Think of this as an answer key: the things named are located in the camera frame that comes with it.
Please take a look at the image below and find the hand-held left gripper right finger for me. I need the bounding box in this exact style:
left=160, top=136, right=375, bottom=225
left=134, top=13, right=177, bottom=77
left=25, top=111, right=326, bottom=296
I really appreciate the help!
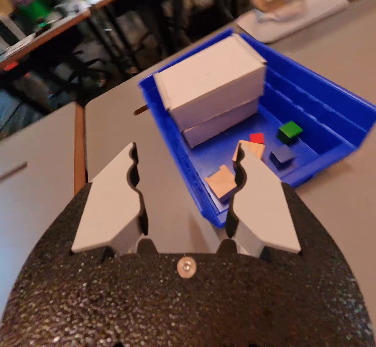
left=226, top=143, right=302, bottom=258

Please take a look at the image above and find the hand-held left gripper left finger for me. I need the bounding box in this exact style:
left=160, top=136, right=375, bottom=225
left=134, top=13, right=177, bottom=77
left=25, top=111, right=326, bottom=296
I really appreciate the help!
left=71, top=142, right=149, bottom=256

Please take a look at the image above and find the blue plastic bin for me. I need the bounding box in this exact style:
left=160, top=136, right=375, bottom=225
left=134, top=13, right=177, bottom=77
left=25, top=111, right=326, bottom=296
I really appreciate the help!
left=137, top=28, right=376, bottom=228

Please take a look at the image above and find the white cardboard box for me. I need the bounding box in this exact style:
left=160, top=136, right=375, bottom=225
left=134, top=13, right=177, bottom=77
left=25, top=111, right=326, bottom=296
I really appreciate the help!
left=153, top=33, right=268, bottom=132
left=182, top=97, right=260, bottom=149

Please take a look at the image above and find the natural wooden block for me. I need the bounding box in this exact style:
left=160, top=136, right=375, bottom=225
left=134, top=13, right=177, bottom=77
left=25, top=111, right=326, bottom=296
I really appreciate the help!
left=232, top=139, right=266, bottom=174
left=204, top=164, right=238, bottom=204

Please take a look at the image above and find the blue wooden block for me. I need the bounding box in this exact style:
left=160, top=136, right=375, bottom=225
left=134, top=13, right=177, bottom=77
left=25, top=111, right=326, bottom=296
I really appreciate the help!
left=269, top=145, right=296, bottom=171

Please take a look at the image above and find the green wooden block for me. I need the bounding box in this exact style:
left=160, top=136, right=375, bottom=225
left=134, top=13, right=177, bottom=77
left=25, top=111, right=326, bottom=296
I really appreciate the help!
left=277, top=120, right=304, bottom=145

